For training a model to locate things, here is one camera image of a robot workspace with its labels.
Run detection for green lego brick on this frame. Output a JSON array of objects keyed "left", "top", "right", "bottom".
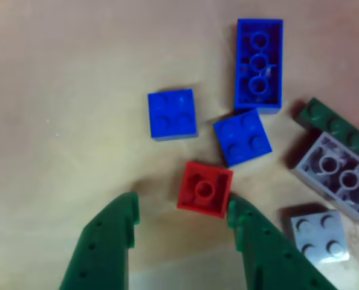
[{"left": 293, "top": 96, "right": 359, "bottom": 155}]

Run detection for light grey two-by-four lego brick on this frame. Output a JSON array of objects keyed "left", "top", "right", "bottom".
[{"left": 290, "top": 131, "right": 359, "bottom": 230}]

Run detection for blue two-by-two lego brick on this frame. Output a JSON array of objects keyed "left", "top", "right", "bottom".
[
  {"left": 147, "top": 88, "right": 199, "bottom": 142},
  {"left": 212, "top": 108, "right": 273, "bottom": 167}
]

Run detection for red lego brick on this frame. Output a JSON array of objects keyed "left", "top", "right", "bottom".
[{"left": 175, "top": 160, "right": 234, "bottom": 219}]

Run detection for light grey two-by-two lego brick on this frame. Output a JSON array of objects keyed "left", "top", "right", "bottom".
[{"left": 289, "top": 209, "right": 352, "bottom": 267}]

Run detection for blue two-by-four lego brick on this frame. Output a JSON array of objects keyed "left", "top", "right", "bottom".
[{"left": 233, "top": 18, "right": 285, "bottom": 115}]

